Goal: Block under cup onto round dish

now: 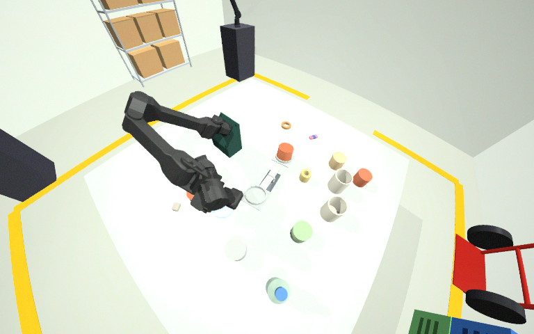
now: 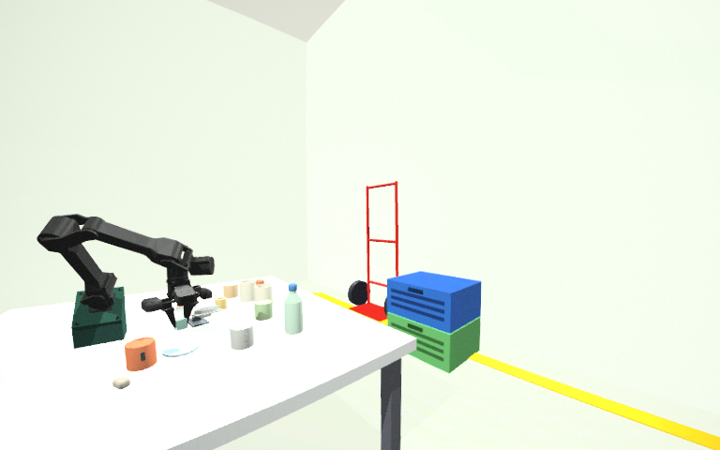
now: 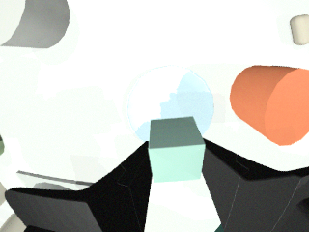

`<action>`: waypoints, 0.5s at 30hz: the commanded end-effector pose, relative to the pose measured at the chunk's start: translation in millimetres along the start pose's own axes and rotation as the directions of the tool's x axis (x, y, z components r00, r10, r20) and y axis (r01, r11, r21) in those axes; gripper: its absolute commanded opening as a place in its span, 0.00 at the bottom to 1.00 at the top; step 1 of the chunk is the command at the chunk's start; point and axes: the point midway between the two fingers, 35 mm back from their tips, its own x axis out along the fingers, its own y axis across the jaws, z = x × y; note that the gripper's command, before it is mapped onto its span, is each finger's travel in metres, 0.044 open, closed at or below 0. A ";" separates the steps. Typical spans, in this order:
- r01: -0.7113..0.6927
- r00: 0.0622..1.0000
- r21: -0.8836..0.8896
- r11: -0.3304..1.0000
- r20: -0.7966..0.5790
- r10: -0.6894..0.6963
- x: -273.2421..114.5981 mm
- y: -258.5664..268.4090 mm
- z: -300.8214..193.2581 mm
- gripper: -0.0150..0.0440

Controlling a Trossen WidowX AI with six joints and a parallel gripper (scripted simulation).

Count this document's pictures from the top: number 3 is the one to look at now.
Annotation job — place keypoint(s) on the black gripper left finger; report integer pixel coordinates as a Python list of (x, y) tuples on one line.
[(118, 202)]

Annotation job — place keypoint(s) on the pale mint green cube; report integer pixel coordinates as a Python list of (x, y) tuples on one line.
[(177, 149)]

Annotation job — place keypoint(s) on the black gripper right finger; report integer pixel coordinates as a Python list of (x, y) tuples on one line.
[(249, 196)]

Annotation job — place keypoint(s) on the orange cylinder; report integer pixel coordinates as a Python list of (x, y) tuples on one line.
[(274, 100)]

